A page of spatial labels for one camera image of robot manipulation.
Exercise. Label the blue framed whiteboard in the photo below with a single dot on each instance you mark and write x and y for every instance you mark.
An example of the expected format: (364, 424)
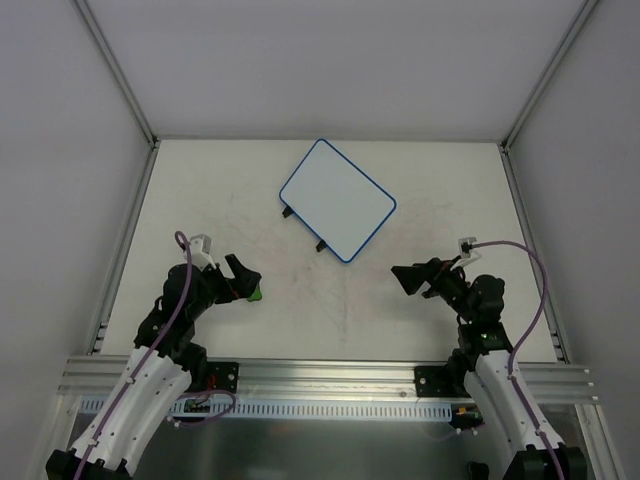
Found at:
(336, 200)

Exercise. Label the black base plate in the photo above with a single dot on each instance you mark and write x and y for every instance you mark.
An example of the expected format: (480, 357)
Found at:
(221, 376)
(438, 382)

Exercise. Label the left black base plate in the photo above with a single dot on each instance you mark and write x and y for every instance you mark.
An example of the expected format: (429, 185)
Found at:
(221, 376)

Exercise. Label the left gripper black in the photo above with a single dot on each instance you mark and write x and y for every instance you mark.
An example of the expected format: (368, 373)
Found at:
(228, 284)

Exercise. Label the black object bottom edge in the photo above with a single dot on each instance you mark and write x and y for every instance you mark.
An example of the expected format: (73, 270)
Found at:
(478, 471)

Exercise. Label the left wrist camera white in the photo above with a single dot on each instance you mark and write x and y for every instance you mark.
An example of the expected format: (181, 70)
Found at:
(200, 252)

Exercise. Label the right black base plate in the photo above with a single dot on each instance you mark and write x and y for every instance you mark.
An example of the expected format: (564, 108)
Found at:
(438, 382)

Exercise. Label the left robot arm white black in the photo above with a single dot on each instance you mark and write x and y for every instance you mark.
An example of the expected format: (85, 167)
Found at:
(164, 364)

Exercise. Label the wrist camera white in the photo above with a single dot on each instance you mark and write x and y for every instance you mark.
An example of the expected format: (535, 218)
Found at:
(467, 252)
(200, 252)

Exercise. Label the right aluminium frame post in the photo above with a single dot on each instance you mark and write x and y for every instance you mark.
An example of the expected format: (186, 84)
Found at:
(575, 28)

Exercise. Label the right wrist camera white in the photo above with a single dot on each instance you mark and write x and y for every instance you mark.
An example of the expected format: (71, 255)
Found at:
(467, 252)

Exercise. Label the aluminium frame post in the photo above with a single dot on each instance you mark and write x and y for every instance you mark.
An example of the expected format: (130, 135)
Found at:
(575, 28)
(92, 25)

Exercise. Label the aluminium mounting rail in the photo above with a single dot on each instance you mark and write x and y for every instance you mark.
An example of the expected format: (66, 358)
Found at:
(556, 383)

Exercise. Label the green bone-shaped eraser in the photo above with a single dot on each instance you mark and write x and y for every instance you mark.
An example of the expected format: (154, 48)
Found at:
(255, 296)

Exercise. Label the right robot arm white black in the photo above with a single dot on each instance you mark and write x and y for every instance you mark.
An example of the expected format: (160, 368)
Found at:
(483, 368)

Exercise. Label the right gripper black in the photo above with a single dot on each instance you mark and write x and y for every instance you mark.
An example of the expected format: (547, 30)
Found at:
(433, 280)

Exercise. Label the white slotted cable duct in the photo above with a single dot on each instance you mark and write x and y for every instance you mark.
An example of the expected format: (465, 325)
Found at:
(289, 409)

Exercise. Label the left aluminium frame post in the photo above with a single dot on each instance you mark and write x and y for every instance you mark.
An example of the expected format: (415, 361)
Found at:
(92, 25)

